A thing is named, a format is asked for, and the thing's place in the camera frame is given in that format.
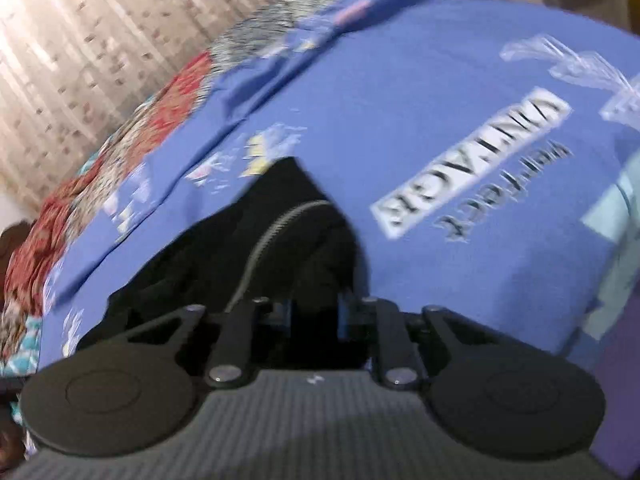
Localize light teal cloth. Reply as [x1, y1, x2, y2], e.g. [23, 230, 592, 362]
[582, 152, 640, 356]

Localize carved wooden headboard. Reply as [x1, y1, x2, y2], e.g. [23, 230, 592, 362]
[0, 222, 38, 281]

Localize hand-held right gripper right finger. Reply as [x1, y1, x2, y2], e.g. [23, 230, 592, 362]
[337, 295, 507, 390]

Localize blue printed bedsheet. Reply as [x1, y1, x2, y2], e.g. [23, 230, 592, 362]
[37, 0, 640, 376]

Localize teal patterned cloth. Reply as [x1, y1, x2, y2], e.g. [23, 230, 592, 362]
[0, 312, 43, 378]

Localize purple clothing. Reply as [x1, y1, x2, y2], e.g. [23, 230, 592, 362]
[592, 305, 640, 480]

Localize beige leaf-patterned curtain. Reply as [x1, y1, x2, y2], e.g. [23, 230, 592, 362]
[0, 0, 311, 211]

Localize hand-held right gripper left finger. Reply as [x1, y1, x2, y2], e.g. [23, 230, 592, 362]
[87, 297, 294, 387]

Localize black pants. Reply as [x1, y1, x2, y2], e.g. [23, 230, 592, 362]
[79, 156, 372, 372]

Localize red patchwork quilt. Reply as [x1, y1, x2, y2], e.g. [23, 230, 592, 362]
[0, 0, 396, 361]

